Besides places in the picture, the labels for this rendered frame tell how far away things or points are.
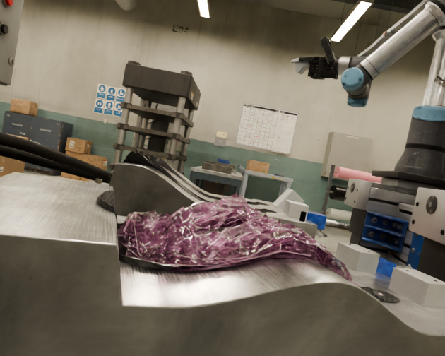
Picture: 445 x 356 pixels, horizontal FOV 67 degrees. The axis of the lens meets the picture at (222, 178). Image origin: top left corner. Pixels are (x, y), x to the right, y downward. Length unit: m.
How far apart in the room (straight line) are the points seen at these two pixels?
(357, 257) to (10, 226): 0.43
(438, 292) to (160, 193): 0.43
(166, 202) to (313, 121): 6.96
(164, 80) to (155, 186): 4.24
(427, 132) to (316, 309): 0.98
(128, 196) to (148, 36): 7.37
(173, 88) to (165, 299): 4.57
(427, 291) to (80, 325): 0.36
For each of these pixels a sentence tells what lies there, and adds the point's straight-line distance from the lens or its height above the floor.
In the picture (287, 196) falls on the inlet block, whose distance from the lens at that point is 0.77.
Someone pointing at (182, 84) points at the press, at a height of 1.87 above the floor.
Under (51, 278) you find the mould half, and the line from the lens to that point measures 0.23.
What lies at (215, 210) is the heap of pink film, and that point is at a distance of 0.42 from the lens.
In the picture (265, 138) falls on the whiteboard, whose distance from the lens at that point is 7.28.
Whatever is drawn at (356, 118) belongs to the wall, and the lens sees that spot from 7.74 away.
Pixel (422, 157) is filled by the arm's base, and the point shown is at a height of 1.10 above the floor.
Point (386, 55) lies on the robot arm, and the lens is 1.32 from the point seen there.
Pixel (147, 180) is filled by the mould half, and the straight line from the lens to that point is 0.61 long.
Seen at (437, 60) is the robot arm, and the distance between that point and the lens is 1.44.
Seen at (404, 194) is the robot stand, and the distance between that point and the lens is 1.17.
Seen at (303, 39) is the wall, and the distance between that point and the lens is 7.82.
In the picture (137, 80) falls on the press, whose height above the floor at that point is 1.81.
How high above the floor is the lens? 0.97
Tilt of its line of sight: 3 degrees down
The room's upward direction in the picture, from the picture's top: 11 degrees clockwise
